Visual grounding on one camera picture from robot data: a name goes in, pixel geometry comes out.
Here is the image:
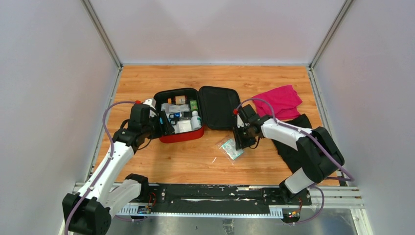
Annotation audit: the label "black handled scissors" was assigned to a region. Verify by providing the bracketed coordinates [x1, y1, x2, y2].
[168, 116, 184, 125]

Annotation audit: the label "teal bandage plastic bag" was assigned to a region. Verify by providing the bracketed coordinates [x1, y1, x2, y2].
[217, 135, 244, 165]

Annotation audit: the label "alcohol wipes plastic bag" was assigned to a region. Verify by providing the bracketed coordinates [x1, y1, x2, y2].
[161, 103, 191, 113]

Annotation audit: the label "red black medicine case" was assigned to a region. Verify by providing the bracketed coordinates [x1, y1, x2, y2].
[154, 86, 240, 143]

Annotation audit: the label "white pill bottle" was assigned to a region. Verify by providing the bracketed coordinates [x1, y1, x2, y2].
[191, 111, 202, 131]

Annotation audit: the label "brown syrup bottle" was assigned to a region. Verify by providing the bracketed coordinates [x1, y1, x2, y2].
[167, 95, 187, 105]

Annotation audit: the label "green small packet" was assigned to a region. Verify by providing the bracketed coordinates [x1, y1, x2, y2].
[189, 100, 199, 111]

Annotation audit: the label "blue plaster pack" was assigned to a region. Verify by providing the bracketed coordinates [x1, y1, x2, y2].
[167, 124, 180, 135]

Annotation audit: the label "white gauze pack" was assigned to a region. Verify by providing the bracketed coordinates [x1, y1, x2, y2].
[177, 119, 192, 133]

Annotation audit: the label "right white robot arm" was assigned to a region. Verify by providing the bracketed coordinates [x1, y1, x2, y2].
[233, 105, 345, 205]

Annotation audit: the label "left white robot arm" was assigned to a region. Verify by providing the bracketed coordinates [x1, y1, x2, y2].
[62, 98, 161, 235]

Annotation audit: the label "pink cloth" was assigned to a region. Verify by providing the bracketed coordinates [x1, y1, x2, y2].
[253, 85, 302, 120]

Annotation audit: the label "black cloth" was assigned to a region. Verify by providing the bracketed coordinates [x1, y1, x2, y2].
[274, 113, 341, 186]

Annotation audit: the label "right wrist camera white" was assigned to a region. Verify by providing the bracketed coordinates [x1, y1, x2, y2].
[236, 114, 245, 128]

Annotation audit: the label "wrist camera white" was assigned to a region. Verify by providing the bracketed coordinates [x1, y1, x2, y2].
[236, 114, 245, 128]
[143, 98, 158, 118]

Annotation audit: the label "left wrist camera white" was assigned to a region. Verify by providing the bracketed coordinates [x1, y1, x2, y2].
[143, 98, 158, 118]

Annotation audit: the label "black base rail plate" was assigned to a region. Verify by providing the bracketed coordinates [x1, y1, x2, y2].
[118, 182, 314, 215]

